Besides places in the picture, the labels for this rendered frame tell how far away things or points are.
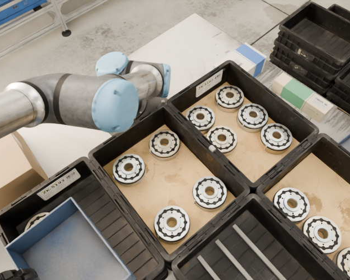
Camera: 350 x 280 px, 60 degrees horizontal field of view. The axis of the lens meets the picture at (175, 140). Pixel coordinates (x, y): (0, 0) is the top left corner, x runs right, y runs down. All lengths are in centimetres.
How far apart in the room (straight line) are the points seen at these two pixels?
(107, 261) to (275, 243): 49
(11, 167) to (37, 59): 176
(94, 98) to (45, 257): 34
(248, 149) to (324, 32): 118
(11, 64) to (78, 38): 56
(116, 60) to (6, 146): 45
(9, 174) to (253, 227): 74
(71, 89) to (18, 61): 213
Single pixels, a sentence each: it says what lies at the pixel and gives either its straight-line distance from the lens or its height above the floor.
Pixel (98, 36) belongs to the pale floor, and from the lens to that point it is 274.
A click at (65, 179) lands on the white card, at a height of 90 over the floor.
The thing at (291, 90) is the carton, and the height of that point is 76.
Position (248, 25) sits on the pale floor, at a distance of 277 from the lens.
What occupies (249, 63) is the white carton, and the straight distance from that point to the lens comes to 133.
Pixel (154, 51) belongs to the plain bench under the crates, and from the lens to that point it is 149.
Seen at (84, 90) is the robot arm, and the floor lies 125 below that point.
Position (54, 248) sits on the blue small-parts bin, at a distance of 71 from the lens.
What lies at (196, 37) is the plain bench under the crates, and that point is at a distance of 155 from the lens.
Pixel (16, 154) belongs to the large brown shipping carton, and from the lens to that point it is 107.
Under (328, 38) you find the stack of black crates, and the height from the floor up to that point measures 49.
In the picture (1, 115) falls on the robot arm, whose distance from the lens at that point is 59.
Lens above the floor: 172
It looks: 60 degrees down
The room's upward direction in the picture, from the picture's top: 4 degrees counter-clockwise
